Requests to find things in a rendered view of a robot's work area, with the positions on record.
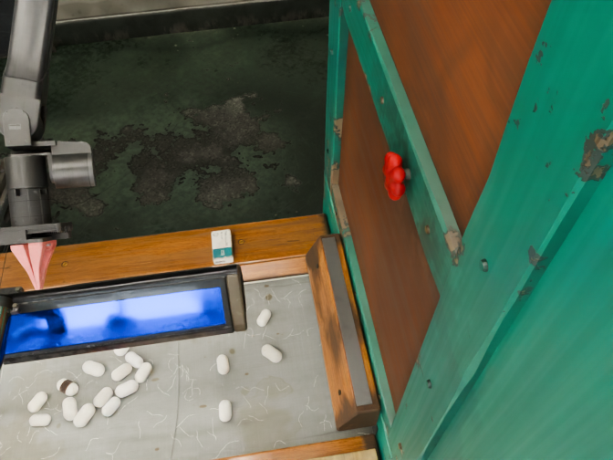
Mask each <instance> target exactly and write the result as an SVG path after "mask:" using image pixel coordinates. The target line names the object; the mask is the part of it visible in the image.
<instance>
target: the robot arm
mask: <svg viewBox="0 0 613 460"><path fill-rule="evenodd" d="M57 7H58V0H15V7H14V13H13V21H12V28H11V35H10V42H9V49H8V56H7V61H6V66H5V70H4V73H3V78H2V85H1V92H0V132H1V133H2V134H3V135H4V136H5V146H6V147H7V148H9V149H11V150H12V151H11V154H8V155H9V157H5V158H4V164H5V178H6V187H7V195H8V203H9V211H10V219H11V226H10V227H1V228H0V246H3V245H11V246H10V248H11V251H12V252H13V253H14V255H15V256H16V258H17V259H18V261H19V262H20V263H21V265H22V266H23V267H24V269H25V270H26V272H27V274H28V275H29V277H30V279H31V281H32V283H33V286H34V288H35V290H38V289H42V288H43V286H44V282H45V277H46V272H47V266H48V264H49V261H50V259H51V257H52V255H53V252H54V250H55V247H56V245H57V240H53V239H63V238H71V237H72V234H71V230H73V226H72V222H64V223H53V224H52V215H51V207H50V198H49V191H48V189H42V188H47V187H48V181H47V166H46V157H47V161H48V169H49V176H50V180H51V182H52V183H54V184H55V186H56V188H57V189H65V188H78V187H90V186H96V185H97V181H96V169H95V160H94V156H93V149H92V148H91V146H90V145H89V144H88V143H87V142H84V141H40V140H41V138H42V137H43V135H44V133H45V128H46V121H47V95H48V86H49V69H50V61H51V55H52V47H53V40H54V34H55V26H56V20H57ZM31 237H33V238H31Z"/></svg>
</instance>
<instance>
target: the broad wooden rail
mask: <svg viewBox="0 0 613 460"><path fill-rule="evenodd" d="M228 229H230V230H231V235H232V244H233V254H234V261H233V262H232V263H224V264H217V265H215V264H214V262H213V249H212V235H211V232H213V231H221V230H228ZM321 235H330V231H329V226H328V222H327V216H326V215H325V214H312V215H305V216H298V217H290V218H283V219H275V220H267V221H260V222H252V223H245V224H238V225H224V226H216V227H208V228H201V229H193V230H186V231H179V232H171V233H164V234H157V235H142V236H134V237H127V238H120V239H112V240H105V241H98V242H90V243H83V244H75V245H67V246H56V247H55V250H54V252H53V255H52V257H51V259H50V261H49V264H48V266H47V272H46V277H45V282H44V286H43V288H42V289H45V288H59V287H64V286H69V285H75V284H81V283H88V282H95V281H102V280H109V279H116V278H123V277H136V276H143V275H150V274H158V273H164V272H172V271H179V270H185V269H193V268H200V267H221V266H226V265H230V264H237V265H239V266H240V267H241V269H242V274H243V279H244V283H245V282H253V281H259V280H267V279H273V278H280V277H293V276H301V275H307V274H308V271H307V263H306V254H307V252H308V251H309V249H310V248H311V247H312V245H313V244H314V243H315V242H316V241H317V239H318V238H319V237H320V236H321ZM12 287H22V288H23V289H24V291H30V290H35V288H34V286H33V283H32V281H31V279H30V277H29V275H28V274H27V272H26V270H25V269H24V267H23V266H22V265H21V263H20V262H19V261H18V259H17V258H16V256H15V255H14V253H13V252H9V253H2V254H0V288H12Z"/></svg>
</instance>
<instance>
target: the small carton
mask: <svg viewBox="0 0 613 460"><path fill-rule="evenodd" d="M211 235H212V249H213V262H214V264H215V265H217V264H224V263H232V262H233V261H234V254H233V244H232V235H231V230H230V229H228V230H221V231H213V232H211Z"/></svg>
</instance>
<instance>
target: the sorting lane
mask: <svg viewBox="0 0 613 460"><path fill-rule="evenodd" d="M244 294H245V304H246V320H247V330H245V331H239V332H236V331H235V332H234V333H229V334H223V335H216V336H209V337H202V338H196V339H189V340H177V341H171V342H164V343H157V344H151V345H144V346H138V347H131V348H129V349H128V351H127V352H126V353H125V354H124V355H122V356H118V355H116V354H115V352H114V350H105V351H99V352H92V353H86V354H79V355H73V356H67V357H59V358H53V359H46V360H40V361H28V362H21V363H15V364H7V365H4V367H3V372H2V378H1V383H0V460H212V459H217V458H223V457H228V456H235V455H245V454H251V453H257V452H263V451H268V450H275V449H280V448H286V447H291V446H298V445H303V444H313V443H320V442H325V441H331V440H337V439H343V438H349V437H354V436H360V435H366V434H373V432H372V427H371V426H369V427H363V428H357V429H351V430H346V431H338V430H337V427H336V423H335V416H334V412H333V408H332V402H331V398H330V392H329V388H328V382H327V373H326V367H325V362H324V356H323V351H322V346H321V340H320V333H319V326H318V323H317V313H316V309H315V303H314V299H313V294H312V289H311V285H310V281H309V274H307V275H301V276H293V277H280V278H273V279H267V280H259V281H253V282H245V283H244ZM264 309H268V310H270V312H271V317H270V319H269V320H268V321H267V323H266V325H265V326H263V327H261V326H259V325H258V324H257V319H258V317H259V315H260V314H261V312H262V310H264ZM266 344H269V345H272V346H273V347H274V348H275V349H277V350H279V351H280V352H281V353H282V359H281V361H280V362H271V361H270V360H269V359H267V357H265V356H264V355H263V354H262V348H263V346H264V345H266ZM131 351H132V352H135V353H136V354H137V355H138V356H140V357H141V358H142V359H143V363H144V362H148V363H150V364H151V367H152V370H151V373H150V374H149V376H148V378H147V379H146V381H145V382H142V383H139V382H138V385H139V388H138V390H137V391H136V392H134V393H132V394H130V395H128V396H125V397H123V398H120V397H118V396H117V395H116V393H115V390H116V388H117V387H118V386H119V385H120V384H122V383H124V382H127V381H129V380H134V381H135V374H136V372H137V371H138V369H139V368H134V367H133V366H131V367H132V370H131V373H130V374H128V375H127V376H126V377H124V378H123V379H122V380H120V381H114V380H113V379H112V378H111V373H112V372H113V371H114V370H116V369H117V368H118V367H119V366H120V365H122V364H123V363H128V362H126V360H125V356H126V354H127V353H128V352H131ZM222 354H223V355H225V356H226V357H227V358H228V362H229V368H230V370H229V371H228V373H226V374H221V373H219V371H218V368H217V358H218V356H219V355H222ZM86 361H94V362H97V363H100V364H102V365H103V366H104V368H105V371H104V373H103V374H102V375H101V376H99V377H96V376H93V375H90V374H87V373H85V372H84V371H83V369H82V366H83V364H84V363H85V362H86ZM61 379H68V380H70V381H72V382H74V383H75V384H76V385H77V386H78V392H77V393H76V394H75V395H73V396H68V395H65V394H64V393H63V392H60V391H59V390H58V389H57V382H58V381H59V380H61ZM105 387H110V388H111V389H112V391H113V395H112V397H118V398H119V399H120V406H119V408H118V409H117V410H116V411H115V412H114V413H113V414H112V415H111V416H104V415H103V414H102V408H103V406H102V407H96V406H95V405H94V403H93V400H94V398H95V397H96V396H97V395H98V393H99V392H100V391H101V390H102V389H103V388H105ZM39 392H45V393H46V394H47V401H46V402H45V403H44V404H43V406H42V407H41V408H40V410H39V411H37V412H35V413H31V412H30V411H29V410H28V408H27V406H28V404H29V403H30V401H31V400H32V399H33V398H34V397H35V395H36V394H37V393H39ZM67 397H73V398H74V399H75V400H76V401H77V409H78V412H79V410H80V409H81V408H82V406H83V405H84V404H87V403H91V404H93V405H94V406H95V409H96V411H95V413H94V414H93V416H92V417H91V418H90V420H89V421H88V423H87V424H86V425H85V426H84V427H76V426H75V425H74V422H73V421H74V420H72V421H68V420H66V419H65V418H64V415H63V406H62V403H63V401H64V400H65V399H66V398H67ZM112 397H111V398H112ZM111 398H110V399H111ZM110 399H109V400H110ZM222 400H228V401H229V402H230V403H231V405H232V417H231V419H230V420H229V421H228V422H223V421H221V419H220V417H219V404H220V402H221V401H222ZM44 413H47V414H49V415H50V416H51V422H50V424H49V425H46V426H32V425H31V424H30V423H29V419H30V417H31V416H32V415H34V414H44Z"/></svg>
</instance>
